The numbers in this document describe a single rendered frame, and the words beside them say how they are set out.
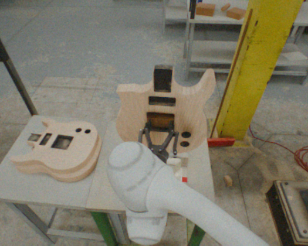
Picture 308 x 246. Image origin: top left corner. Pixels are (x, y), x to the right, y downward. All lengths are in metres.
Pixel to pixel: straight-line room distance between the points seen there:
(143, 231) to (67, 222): 1.67
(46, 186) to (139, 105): 0.75
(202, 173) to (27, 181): 0.92
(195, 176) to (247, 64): 1.15
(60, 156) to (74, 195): 0.22
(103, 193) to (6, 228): 1.37
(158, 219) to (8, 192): 0.97
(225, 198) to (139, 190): 1.86
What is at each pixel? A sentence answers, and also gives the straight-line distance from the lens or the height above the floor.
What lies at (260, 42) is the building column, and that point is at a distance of 1.99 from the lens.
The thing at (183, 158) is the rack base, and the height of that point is 1.01.
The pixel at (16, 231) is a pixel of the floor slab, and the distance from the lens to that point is 2.37.
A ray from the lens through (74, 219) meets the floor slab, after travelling 2.21.
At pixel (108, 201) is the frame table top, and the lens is 1.17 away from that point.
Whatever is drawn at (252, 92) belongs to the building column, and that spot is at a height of 0.69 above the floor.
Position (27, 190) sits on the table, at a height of 0.90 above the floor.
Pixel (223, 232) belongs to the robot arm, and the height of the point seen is 1.52.
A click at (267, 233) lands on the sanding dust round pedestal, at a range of 2.27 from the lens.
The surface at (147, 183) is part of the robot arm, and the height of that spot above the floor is 1.57.
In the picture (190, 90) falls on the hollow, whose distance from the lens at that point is 0.77.
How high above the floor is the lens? 1.97
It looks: 46 degrees down
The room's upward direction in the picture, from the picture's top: straight up
